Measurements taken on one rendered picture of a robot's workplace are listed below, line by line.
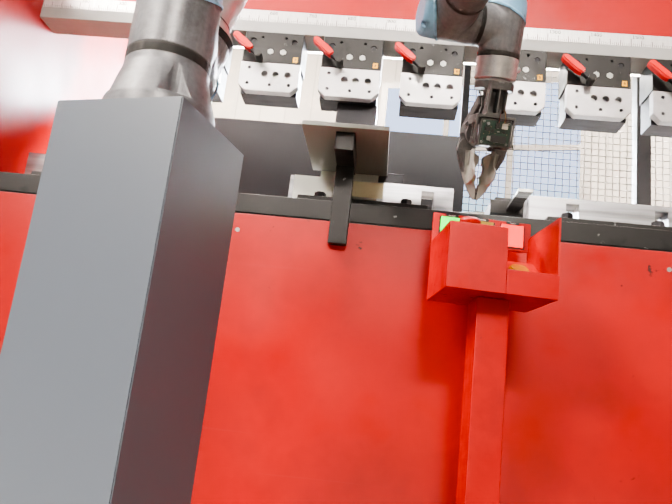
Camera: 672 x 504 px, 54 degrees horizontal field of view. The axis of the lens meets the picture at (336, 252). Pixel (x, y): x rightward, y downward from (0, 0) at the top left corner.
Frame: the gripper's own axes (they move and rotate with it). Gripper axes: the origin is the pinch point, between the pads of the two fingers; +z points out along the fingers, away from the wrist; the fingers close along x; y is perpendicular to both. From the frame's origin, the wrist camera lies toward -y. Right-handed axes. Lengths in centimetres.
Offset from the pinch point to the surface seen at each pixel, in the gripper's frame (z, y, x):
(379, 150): -6.4, -21.2, -16.9
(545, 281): 13.6, 11.4, 11.9
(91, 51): -27, -87, -102
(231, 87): -55, -392, -100
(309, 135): -7.5, -18.4, -32.3
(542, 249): 8.8, 1.6, 14.0
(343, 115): -15, -43, -25
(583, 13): -47, -44, 31
